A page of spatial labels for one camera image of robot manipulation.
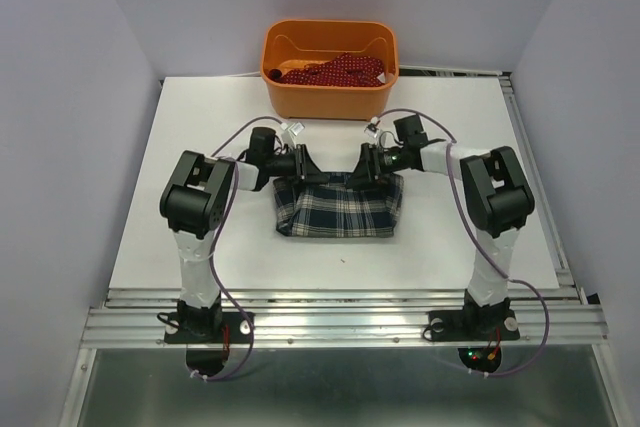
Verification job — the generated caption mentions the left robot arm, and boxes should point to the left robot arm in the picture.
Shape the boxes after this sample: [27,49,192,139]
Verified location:
[159,127,329,343]

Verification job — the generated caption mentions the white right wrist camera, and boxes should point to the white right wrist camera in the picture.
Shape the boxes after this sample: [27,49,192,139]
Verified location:
[364,117,385,145]

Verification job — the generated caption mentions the orange plastic basket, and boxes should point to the orange plastic basket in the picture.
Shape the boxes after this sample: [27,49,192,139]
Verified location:
[261,19,399,120]

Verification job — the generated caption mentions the aluminium frame rail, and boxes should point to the aluminium frame rail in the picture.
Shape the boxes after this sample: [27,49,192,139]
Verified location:
[59,71,611,427]

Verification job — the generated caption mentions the red polka dot skirt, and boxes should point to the red polka dot skirt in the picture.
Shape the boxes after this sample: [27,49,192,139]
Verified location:
[267,53,386,88]

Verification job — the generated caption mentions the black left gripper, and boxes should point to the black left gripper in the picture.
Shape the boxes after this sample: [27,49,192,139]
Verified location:
[266,144,329,186]

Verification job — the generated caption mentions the navy plaid pleated skirt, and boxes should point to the navy plaid pleated skirt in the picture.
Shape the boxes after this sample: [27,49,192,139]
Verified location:
[272,172,404,239]

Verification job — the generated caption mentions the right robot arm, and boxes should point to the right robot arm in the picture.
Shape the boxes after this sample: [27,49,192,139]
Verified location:
[348,113,535,342]

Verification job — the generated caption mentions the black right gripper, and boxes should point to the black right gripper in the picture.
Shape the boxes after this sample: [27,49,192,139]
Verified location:
[345,141,408,189]

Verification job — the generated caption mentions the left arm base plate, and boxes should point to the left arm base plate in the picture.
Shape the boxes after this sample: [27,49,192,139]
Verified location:
[156,311,255,380]

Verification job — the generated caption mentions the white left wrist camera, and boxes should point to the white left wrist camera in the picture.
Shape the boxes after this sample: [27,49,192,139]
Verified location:
[280,122,305,148]

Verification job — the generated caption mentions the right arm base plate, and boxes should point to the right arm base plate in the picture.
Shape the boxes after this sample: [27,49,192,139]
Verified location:
[421,310,521,374]

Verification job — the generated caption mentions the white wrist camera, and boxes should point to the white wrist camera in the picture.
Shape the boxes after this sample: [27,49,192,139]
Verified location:
[280,122,305,148]
[364,117,385,145]

